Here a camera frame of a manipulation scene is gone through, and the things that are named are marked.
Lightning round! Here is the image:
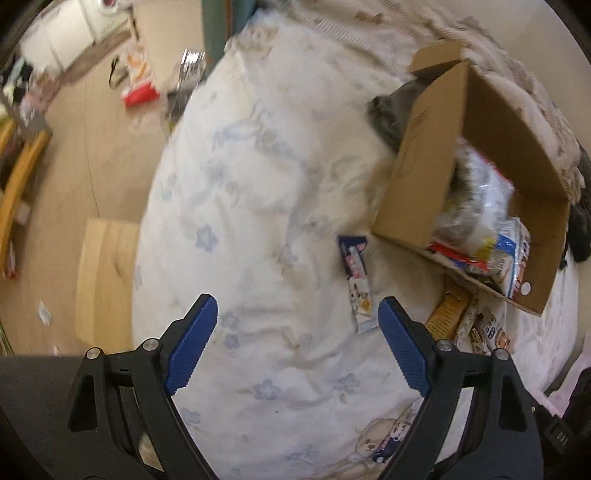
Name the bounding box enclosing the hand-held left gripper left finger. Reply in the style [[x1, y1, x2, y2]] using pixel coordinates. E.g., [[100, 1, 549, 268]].
[[67, 293, 220, 480]]

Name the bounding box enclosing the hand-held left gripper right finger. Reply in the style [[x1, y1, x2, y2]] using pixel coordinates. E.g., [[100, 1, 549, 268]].
[[378, 296, 539, 480]]

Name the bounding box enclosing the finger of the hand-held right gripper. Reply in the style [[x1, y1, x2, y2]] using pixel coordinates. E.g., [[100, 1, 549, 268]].
[[570, 342, 591, 416]]

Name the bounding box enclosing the orange brown snack packet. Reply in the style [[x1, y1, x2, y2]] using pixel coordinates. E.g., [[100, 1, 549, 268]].
[[424, 276, 472, 341]]

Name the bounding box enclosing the white printed snack packet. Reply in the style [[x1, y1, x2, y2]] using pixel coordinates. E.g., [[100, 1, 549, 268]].
[[455, 299, 514, 355]]

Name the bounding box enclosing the blue white stick packet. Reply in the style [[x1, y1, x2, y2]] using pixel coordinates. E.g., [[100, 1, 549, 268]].
[[338, 234, 378, 334]]

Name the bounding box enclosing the red rice cake packet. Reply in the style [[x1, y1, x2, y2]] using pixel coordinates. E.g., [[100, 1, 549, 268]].
[[426, 241, 491, 277]]

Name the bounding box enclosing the dark snack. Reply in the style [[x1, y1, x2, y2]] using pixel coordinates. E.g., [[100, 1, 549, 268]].
[[434, 185, 490, 247]]

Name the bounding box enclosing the white blue red snack packet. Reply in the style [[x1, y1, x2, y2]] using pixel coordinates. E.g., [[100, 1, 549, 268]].
[[488, 218, 533, 302]]

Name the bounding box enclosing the brown cardboard box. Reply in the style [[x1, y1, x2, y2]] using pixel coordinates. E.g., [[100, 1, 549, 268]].
[[372, 39, 571, 317]]

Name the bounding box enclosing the pink pillow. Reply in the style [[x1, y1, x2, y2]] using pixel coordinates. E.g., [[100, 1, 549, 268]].
[[549, 382, 574, 412]]

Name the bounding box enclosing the flat cardboard box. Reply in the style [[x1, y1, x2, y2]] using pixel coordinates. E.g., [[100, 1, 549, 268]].
[[75, 218, 142, 355]]

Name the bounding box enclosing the dark camouflage garment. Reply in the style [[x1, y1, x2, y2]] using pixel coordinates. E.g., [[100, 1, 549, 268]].
[[561, 150, 591, 271]]

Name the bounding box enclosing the white floral duvet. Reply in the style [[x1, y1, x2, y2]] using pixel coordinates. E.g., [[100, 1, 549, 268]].
[[131, 18, 591, 480]]

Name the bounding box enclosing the red white shopping bag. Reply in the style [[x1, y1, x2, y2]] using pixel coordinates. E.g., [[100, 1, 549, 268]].
[[108, 41, 161, 108]]

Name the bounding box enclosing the silver foil bag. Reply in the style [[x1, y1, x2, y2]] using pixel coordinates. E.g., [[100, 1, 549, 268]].
[[166, 47, 207, 100]]

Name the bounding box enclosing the beige bedside cabinet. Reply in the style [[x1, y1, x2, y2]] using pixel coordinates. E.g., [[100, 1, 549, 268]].
[[134, 0, 206, 90]]

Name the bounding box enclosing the white washing machine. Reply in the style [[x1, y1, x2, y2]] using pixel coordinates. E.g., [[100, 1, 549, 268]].
[[81, 0, 134, 47]]

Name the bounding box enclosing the white floor cabinet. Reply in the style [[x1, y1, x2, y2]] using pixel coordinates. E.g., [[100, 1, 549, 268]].
[[18, 4, 86, 79]]

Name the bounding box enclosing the yellow wooden frame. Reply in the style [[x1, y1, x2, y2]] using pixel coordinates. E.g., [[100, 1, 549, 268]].
[[0, 117, 54, 278]]

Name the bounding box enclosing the teal bed frame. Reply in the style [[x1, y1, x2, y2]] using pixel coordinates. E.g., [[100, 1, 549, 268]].
[[201, 0, 262, 70]]

